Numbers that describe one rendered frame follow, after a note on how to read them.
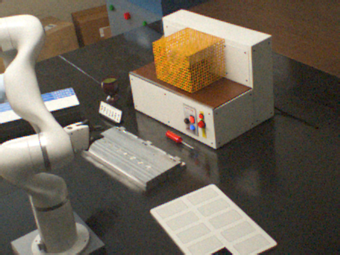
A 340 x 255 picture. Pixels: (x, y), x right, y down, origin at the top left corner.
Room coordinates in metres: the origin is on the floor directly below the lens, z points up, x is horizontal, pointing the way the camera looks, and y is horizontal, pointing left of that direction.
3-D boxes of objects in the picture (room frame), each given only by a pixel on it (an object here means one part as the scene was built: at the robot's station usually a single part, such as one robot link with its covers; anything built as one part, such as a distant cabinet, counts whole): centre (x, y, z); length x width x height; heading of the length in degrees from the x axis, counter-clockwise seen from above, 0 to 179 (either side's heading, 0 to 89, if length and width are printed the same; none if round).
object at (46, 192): (1.70, 0.44, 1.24); 0.19 x 0.12 x 0.24; 101
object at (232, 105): (2.44, -0.24, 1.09); 0.75 x 0.40 x 0.38; 36
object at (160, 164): (2.20, 0.16, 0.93); 0.44 x 0.19 x 0.02; 36
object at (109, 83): (2.76, 0.24, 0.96); 0.09 x 0.09 x 0.11
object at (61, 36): (5.43, 1.00, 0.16); 0.50 x 0.38 x 0.32; 130
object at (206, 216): (1.70, -0.10, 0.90); 0.40 x 0.27 x 0.01; 23
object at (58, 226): (1.70, 0.41, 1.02); 0.19 x 0.19 x 0.18
